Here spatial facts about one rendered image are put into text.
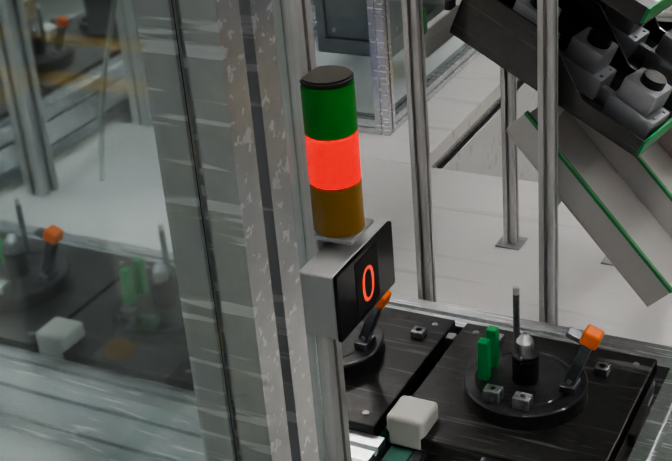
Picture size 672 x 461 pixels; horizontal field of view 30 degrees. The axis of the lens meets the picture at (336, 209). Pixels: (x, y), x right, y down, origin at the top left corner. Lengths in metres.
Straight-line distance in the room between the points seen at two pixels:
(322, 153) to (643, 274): 0.56
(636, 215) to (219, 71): 1.33
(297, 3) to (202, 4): 0.77
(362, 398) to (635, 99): 0.47
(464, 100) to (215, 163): 2.19
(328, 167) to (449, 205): 0.99
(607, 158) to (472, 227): 0.43
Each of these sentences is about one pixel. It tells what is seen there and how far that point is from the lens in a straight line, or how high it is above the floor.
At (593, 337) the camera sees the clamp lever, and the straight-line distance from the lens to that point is 1.38.
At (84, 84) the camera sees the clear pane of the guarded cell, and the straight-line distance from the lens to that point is 0.33.
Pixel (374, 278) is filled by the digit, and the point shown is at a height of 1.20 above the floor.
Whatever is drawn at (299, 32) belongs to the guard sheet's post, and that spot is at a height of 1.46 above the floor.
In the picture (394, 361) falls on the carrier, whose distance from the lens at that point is 1.52.
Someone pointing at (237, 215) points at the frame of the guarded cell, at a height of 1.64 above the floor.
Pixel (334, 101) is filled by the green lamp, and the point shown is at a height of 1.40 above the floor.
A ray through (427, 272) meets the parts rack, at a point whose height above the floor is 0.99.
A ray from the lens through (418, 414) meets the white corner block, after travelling 1.40.
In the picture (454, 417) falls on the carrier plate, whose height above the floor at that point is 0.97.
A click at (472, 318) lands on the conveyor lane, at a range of 1.62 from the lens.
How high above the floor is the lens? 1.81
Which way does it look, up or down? 26 degrees down
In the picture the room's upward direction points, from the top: 5 degrees counter-clockwise
